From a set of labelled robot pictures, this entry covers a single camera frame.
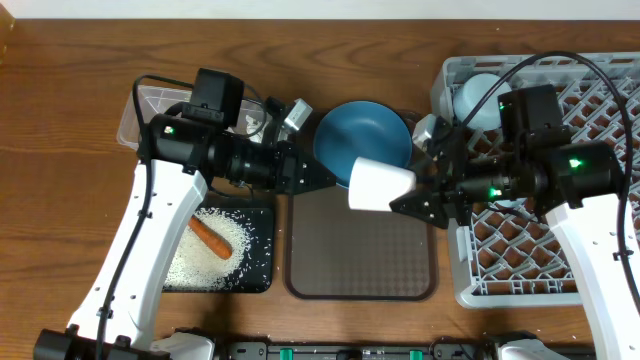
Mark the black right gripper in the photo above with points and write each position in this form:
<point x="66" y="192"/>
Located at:
<point x="450" y="193"/>

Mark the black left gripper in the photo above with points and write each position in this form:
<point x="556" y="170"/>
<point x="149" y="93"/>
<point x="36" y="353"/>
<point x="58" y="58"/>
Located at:
<point x="287" y="168"/>

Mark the pink cup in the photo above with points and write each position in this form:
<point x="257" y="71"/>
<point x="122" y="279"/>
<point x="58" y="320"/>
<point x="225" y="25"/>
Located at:
<point x="374" y="185"/>

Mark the orange carrot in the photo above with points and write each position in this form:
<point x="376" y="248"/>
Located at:
<point x="212" y="240"/>

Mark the light blue bowl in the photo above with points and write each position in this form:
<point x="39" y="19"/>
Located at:
<point x="467" y="97"/>

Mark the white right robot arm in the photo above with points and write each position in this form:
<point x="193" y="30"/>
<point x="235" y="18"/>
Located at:
<point x="577" y="189"/>

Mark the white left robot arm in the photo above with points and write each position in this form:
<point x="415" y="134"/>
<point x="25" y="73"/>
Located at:
<point x="117" y="317"/>

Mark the grey dishwasher rack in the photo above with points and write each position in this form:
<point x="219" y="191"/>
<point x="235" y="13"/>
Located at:
<point x="502" y="260"/>

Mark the dark blue plate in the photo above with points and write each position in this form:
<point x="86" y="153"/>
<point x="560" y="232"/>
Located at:
<point x="361" y="129"/>

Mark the brown serving tray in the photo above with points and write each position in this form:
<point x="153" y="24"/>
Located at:
<point x="335" y="253"/>

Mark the black plastic tray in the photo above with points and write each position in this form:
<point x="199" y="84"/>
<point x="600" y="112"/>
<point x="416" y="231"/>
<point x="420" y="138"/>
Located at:
<point x="260" y="250"/>

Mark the spilled white rice grains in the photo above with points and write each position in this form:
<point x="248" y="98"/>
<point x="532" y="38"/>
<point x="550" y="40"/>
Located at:
<point x="200" y="265"/>

